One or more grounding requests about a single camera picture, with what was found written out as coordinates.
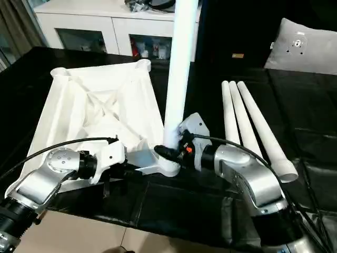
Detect white cabinet with glass doors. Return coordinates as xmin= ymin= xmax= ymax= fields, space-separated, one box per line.
xmin=34 ymin=0 xmax=200 ymax=63

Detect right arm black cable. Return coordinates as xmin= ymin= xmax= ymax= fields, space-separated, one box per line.
xmin=192 ymin=133 xmax=327 ymax=253

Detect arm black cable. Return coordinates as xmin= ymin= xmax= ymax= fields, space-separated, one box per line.
xmin=192 ymin=133 xmax=327 ymax=253
xmin=0 ymin=135 xmax=118 ymax=182

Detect black mat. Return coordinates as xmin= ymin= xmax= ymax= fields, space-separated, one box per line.
xmin=0 ymin=46 xmax=337 ymax=253

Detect beige curtain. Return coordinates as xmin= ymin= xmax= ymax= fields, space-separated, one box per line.
xmin=0 ymin=0 xmax=44 ymax=73

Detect white plastic table leg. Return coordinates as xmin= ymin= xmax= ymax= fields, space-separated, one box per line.
xmin=228 ymin=81 xmax=266 ymax=161
xmin=221 ymin=81 xmax=244 ymax=144
xmin=162 ymin=0 xmax=202 ymax=152
xmin=236 ymin=81 xmax=299 ymax=183

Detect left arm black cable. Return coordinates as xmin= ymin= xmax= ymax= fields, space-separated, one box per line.
xmin=0 ymin=135 xmax=118 ymax=182

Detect grey cushion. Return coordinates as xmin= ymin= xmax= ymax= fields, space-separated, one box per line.
xmin=264 ymin=17 xmax=337 ymax=76

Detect white plastic table top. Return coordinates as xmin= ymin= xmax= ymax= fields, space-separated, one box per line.
xmin=26 ymin=59 xmax=182 ymax=197

